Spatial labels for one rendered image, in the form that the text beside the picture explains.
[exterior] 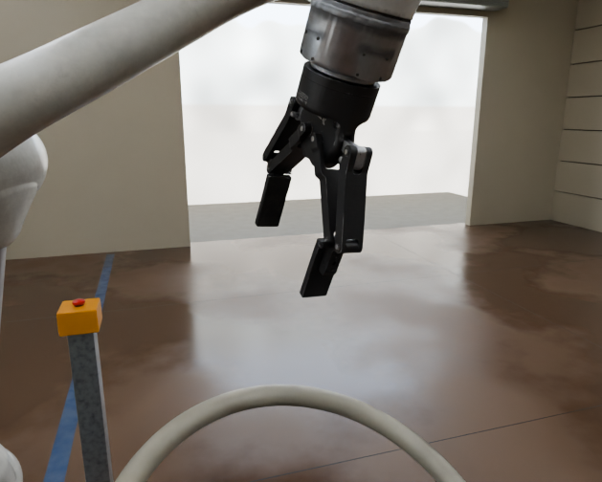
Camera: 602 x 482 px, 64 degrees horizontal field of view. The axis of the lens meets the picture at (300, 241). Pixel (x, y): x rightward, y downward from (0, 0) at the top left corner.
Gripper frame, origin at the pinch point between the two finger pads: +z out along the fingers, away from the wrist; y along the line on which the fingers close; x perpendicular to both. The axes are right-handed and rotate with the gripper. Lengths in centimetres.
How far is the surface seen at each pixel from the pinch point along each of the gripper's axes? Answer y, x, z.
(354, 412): 6.2, 14.9, 25.4
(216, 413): 1.8, -4.8, 25.4
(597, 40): -463, 710, -27
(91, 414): -75, -9, 121
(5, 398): -196, -42, 248
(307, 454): -76, 96, 186
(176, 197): -515, 140, 283
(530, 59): -507, 646, 23
